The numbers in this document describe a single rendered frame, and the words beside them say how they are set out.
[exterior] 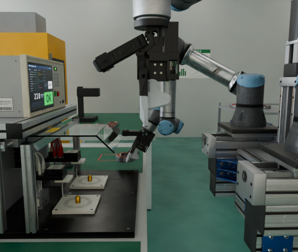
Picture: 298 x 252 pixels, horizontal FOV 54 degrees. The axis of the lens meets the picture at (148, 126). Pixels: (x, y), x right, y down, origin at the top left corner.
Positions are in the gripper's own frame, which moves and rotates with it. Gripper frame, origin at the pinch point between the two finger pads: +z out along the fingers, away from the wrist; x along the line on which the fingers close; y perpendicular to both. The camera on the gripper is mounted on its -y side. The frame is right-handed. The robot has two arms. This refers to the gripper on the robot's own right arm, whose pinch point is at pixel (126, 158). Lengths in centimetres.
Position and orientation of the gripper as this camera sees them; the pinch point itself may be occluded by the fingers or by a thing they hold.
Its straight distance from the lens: 162.8
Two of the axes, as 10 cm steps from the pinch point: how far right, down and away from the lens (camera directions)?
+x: -0.1, -1.5, 9.9
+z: -5.0, 8.6, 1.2
